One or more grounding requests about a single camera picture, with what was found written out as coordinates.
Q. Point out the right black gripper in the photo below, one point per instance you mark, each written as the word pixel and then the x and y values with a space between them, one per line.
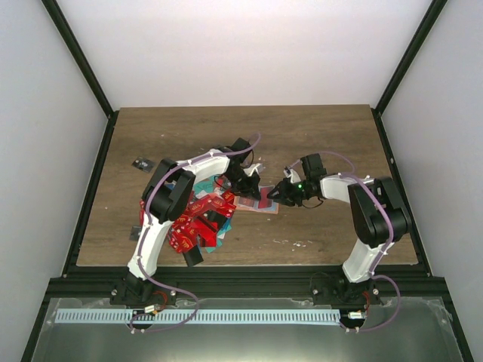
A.
pixel 284 195

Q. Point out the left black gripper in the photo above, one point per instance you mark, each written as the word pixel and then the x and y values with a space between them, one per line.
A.
pixel 251 186

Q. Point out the pink leather card holder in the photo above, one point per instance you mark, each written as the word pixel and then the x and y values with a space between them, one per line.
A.
pixel 249 204

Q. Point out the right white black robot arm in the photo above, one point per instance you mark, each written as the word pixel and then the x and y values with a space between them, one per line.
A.
pixel 379 215

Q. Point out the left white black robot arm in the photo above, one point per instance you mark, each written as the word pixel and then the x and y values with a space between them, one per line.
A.
pixel 167 195

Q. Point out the red gold logo card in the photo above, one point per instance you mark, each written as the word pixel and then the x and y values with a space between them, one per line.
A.
pixel 228 197

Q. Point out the teal card front pile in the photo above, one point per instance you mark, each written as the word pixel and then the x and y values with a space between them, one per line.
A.
pixel 220 237

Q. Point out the red card left pile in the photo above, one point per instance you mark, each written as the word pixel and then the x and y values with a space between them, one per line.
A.
pixel 203 218

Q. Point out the black VIP card far left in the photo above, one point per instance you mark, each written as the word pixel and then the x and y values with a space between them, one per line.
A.
pixel 143 164

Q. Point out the red VIP card front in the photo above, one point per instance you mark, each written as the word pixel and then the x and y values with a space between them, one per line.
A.
pixel 179 242

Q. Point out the black card at front edge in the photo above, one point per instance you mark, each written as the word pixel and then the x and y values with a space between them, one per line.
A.
pixel 193 256

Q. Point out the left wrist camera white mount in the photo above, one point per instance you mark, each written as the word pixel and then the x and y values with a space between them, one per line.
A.
pixel 255 168

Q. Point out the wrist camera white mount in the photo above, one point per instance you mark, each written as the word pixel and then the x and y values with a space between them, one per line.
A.
pixel 291 175
pixel 255 168

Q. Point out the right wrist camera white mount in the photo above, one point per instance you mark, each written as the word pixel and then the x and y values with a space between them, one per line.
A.
pixel 291 175

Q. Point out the black aluminium frame rail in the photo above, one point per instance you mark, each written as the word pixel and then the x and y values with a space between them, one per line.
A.
pixel 242 281

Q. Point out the light blue slotted cable duct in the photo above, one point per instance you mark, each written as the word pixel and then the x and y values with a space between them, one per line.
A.
pixel 204 316

